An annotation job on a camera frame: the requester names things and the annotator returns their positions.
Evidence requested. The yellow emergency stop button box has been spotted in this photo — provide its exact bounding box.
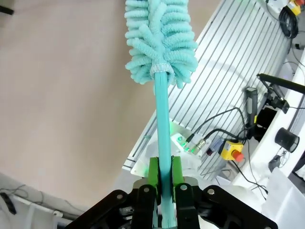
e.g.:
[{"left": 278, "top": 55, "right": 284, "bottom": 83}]
[
  {"left": 220, "top": 140, "right": 245, "bottom": 163},
  {"left": 285, "top": 0, "right": 302, "bottom": 15}
]

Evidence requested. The crumpled white plastic sheet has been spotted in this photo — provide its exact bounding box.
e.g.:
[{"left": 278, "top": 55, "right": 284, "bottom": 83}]
[{"left": 261, "top": 167, "right": 305, "bottom": 229}]

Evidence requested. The small black camera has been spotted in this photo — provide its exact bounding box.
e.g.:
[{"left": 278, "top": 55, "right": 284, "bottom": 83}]
[{"left": 266, "top": 94, "right": 290, "bottom": 114}]

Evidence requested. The black cylinder cup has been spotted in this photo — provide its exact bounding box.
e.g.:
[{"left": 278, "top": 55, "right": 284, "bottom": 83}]
[{"left": 275, "top": 127, "right": 300, "bottom": 153}]

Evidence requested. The coiled black cable bundle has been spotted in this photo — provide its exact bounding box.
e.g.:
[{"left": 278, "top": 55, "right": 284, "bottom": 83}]
[{"left": 278, "top": 7, "right": 299, "bottom": 39}]

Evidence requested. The small black gadget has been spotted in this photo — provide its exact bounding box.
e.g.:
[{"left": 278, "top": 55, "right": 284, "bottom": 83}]
[{"left": 268, "top": 155, "right": 282, "bottom": 171}]

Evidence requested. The black strap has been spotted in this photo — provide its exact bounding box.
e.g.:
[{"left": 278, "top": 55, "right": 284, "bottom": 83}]
[{"left": 0, "top": 192, "right": 16, "bottom": 214}]

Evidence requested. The white desk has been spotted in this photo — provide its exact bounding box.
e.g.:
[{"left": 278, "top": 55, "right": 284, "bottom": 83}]
[{"left": 232, "top": 42, "right": 305, "bottom": 191}]

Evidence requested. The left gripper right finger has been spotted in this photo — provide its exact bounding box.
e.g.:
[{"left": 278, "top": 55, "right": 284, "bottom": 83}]
[{"left": 170, "top": 156, "right": 278, "bottom": 229}]

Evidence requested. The black emergency stop cable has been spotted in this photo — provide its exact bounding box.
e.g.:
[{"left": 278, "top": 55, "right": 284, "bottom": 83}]
[{"left": 228, "top": 159, "right": 268, "bottom": 201}]

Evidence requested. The black handheld enabling device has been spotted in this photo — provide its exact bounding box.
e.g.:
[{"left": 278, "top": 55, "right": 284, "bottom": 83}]
[{"left": 245, "top": 87, "right": 258, "bottom": 128}]

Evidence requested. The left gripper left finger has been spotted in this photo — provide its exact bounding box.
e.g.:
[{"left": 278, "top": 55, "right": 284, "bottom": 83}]
[{"left": 64, "top": 156, "right": 163, "bottom": 229}]

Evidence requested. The teal chenille duster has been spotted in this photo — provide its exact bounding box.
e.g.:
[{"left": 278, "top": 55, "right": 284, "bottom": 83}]
[{"left": 124, "top": 0, "right": 199, "bottom": 229}]

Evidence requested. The black rod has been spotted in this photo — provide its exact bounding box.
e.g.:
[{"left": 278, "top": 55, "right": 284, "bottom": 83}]
[{"left": 256, "top": 73, "right": 305, "bottom": 95}]

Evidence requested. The aluminium profile table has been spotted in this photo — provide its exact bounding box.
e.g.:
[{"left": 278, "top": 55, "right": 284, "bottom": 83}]
[{"left": 122, "top": 0, "right": 296, "bottom": 182}]

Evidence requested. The black connector cable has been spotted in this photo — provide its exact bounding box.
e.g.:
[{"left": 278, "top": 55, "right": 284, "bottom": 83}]
[
  {"left": 204, "top": 128, "right": 249, "bottom": 144},
  {"left": 186, "top": 107, "right": 246, "bottom": 144}
]

